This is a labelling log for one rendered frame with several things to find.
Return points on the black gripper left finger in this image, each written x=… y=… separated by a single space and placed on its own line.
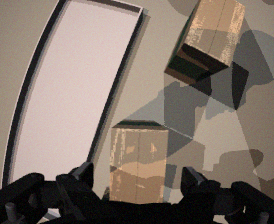
x=15 y=203

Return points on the tan rectangular box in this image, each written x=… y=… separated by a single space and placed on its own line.
x=138 y=162
x=207 y=44
x=106 y=195

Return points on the white tray with black rim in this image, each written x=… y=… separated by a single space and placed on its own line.
x=75 y=63

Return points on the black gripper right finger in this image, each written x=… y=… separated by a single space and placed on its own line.
x=196 y=201

